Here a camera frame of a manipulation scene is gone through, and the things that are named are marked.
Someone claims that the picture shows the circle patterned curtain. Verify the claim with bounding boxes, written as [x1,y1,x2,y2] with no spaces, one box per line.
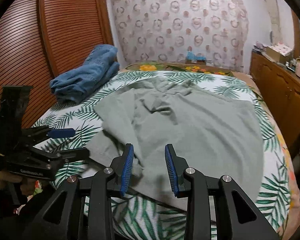
[110,0,249,72]

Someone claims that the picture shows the grey sweat pants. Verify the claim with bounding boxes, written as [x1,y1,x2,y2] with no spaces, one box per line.
[87,77,263,210]

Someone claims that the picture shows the beige side curtain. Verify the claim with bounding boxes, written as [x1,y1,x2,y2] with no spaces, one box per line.
[265,0,282,44]

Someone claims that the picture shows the folded blue jeans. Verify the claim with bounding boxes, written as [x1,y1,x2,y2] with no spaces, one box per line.
[50,44,120,104]

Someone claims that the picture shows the palm leaf bed sheet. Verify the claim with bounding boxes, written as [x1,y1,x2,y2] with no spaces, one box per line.
[35,71,292,239]

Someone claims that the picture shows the white patterned box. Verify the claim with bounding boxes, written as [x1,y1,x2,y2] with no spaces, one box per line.
[266,43,293,64]

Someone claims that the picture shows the floral blanket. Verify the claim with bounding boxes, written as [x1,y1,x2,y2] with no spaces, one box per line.
[113,65,300,239]

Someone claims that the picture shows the person left hand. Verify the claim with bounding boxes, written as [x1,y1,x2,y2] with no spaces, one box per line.
[0,171,37,196]

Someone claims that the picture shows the cardboard box with blue cloth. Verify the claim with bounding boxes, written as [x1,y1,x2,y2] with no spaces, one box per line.
[186,51,206,64]

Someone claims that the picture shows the long wooden cabinet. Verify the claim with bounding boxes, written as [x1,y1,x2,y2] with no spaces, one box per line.
[250,51,300,157]

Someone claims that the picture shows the brown louvered wardrobe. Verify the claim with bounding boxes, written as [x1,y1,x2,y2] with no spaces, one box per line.
[0,0,113,128]

